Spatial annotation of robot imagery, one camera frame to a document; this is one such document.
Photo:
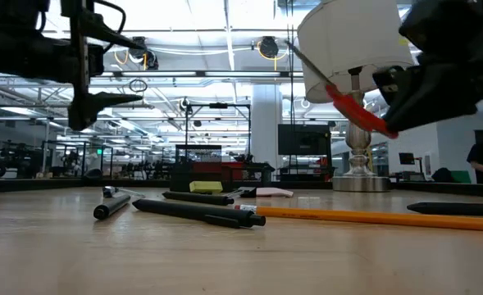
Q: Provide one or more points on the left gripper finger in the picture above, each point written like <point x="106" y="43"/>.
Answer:
<point x="110" y="34"/>
<point x="101" y="102"/>

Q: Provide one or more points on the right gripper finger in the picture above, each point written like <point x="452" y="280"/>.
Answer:
<point x="390" y="84"/>
<point x="438" y="98"/>

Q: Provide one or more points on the black pen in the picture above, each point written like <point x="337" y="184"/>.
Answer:
<point x="110" y="207"/>
<point x="458" y="209"/>
<point x="196" y="198"/>
<point x="192" y="212"/>

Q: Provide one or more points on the black mesh desk organizer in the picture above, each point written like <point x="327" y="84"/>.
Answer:
<point x="183" y="176"/>

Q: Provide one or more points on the yellow-green eraser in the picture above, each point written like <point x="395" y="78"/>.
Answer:
<point x="206" y="187"/>

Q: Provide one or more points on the orange pencil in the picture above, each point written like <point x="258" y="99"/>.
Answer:
<point x="347" y="216"/>

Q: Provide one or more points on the pink sticky note pad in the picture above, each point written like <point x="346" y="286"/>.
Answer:
<point x="274" y="192"/>

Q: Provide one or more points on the black binder clip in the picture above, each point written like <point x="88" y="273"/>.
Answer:
<point x="247" y="191"/>

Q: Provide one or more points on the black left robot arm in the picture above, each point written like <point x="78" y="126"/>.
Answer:
<point x="7" y="53"/>

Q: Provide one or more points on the yellow tape tag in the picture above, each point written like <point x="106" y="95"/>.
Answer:
<point x="403" y="41"/>

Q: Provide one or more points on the white shade table lamp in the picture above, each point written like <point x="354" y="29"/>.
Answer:
<point x="347" y="41"/>

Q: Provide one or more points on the small black monitor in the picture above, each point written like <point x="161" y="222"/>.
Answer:
<point x="406" y="158"/>

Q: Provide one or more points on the green chair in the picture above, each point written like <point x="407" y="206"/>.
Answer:
<point x="461" y="177"/>

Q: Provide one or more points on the red crate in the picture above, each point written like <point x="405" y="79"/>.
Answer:
<point x="233" y="170"/>

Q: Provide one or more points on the black background rig frame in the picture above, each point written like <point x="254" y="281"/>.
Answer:
<point x="218" y="105"/>

